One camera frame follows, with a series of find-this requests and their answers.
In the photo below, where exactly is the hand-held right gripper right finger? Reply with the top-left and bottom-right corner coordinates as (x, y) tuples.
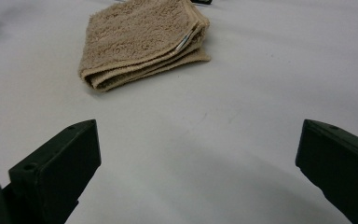
(295, 119), (358, 224)

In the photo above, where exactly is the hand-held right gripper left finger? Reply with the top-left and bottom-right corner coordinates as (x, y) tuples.
(8, 119), (102, 224)

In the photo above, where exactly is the beige terry towel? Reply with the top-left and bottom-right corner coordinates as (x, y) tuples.
(77, 0), (213, 93)

